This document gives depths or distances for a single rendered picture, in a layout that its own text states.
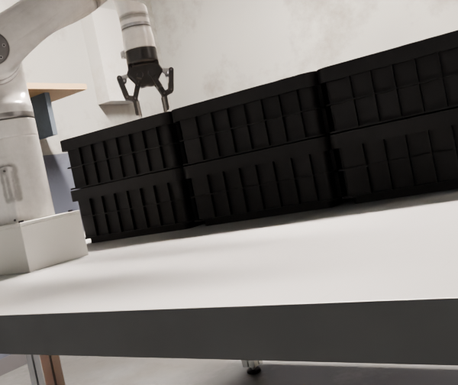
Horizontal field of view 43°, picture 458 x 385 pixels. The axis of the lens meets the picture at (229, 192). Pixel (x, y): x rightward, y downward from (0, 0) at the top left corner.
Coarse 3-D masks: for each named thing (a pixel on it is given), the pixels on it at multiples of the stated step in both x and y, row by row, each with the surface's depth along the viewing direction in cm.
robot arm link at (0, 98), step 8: (16, 72) 100; (8, 80) 100; (16, 80) 103; (24, 80) 104; (0, 88) 101; (8, 88) 102; (16, 88) 102; (24, 88) 103; (0, 96) 100; (8, 96) 100; (16, 96) 101; (24, 96) 102; (0, 104) 96; (8, 104) 96; (16, 104) 97; (24, 104) 98; (0, 112) 96; (8, 112) 96; (16, 112) 97; (24, 112) 98; (32, 112) 100
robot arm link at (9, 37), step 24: (24, 0) 97; (48, 0) 98; (72, 0) 99; (96, 0) 102; (0, 24) 95; (24, 24) 96; (48, 24) 98; (0, 48) 95; (24, 48) 96; (0, 72) 95
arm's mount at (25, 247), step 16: (16, 224) 92; (32, 224) 94; (48, 224) 96; (64, 224) 99; (80, 224) 101; (0, 240) 95; (16, 240) 93; (32, 240) 93; (48, 240) 96; (64, 240) 98; (80, 240) 101; (0, 256) 96; (16, 256) 93; (32, 256) 93; (48, 256) 95; (64, 256) 98; (80, 256) 100; (0, 272) 96; (16, 272) 94
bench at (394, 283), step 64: (448, 192) 86; (128, 256) 87; (192, 256) 72; (256, 256) 62; (320, 256) 54; (384, 256) 48; (448, 256) 43; (0, 320) 57; (64, 320) 52; (128, 320) 47; (192, 320) 44; (256, 320) 40; (320, 320) 38; (384, 320) 35; (448, 320) 33; (64, 384) 154
